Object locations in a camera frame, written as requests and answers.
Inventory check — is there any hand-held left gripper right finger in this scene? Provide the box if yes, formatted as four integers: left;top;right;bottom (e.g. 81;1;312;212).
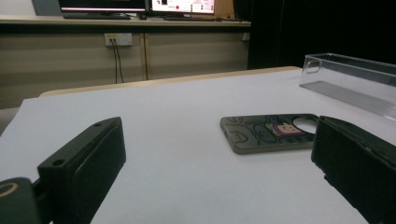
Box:
310;115;396;224

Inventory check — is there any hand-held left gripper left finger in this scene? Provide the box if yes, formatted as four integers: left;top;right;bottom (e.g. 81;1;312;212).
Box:
36;117;127;224

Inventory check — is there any clear plastic box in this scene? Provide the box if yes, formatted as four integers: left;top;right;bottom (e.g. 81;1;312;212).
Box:
299;52;396;121

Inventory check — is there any clear phone case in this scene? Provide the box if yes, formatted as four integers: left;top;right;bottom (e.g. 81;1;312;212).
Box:
300;55;331;88

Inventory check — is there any long wooden desk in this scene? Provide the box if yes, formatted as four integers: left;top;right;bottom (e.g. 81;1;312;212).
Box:
0;15;252;34

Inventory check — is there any black keyboard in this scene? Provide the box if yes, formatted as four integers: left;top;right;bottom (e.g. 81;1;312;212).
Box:
63;12;132;21

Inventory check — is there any dark screen computer monitor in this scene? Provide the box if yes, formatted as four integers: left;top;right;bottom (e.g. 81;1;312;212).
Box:
58;0;148;14

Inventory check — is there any bright screen computer monitor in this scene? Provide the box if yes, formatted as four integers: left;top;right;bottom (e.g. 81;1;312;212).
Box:
150;0;217;15

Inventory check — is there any brown cardboard box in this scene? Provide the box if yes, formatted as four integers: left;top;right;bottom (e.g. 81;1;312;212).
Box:
214;0;235;19

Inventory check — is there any black power cable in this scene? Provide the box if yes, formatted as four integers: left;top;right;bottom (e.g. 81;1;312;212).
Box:
110;38;119;85
113;38;125;84

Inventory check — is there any white wall socket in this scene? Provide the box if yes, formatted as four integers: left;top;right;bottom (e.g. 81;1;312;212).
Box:
104;33;134;48

